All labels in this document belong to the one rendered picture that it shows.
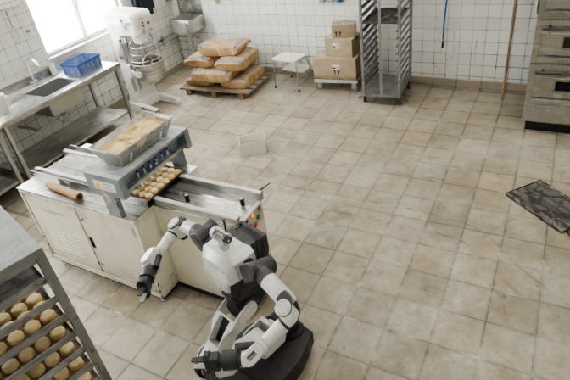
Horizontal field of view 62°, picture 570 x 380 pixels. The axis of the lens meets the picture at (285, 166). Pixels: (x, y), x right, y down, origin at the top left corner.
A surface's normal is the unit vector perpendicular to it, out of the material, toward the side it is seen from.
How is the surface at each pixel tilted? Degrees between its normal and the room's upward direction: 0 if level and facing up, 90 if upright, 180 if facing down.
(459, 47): 90
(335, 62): 85
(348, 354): 0
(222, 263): 45
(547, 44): 90
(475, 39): 90
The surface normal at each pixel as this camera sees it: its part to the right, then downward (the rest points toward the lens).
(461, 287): -0.13, -0.84
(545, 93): -0.45, 0.55
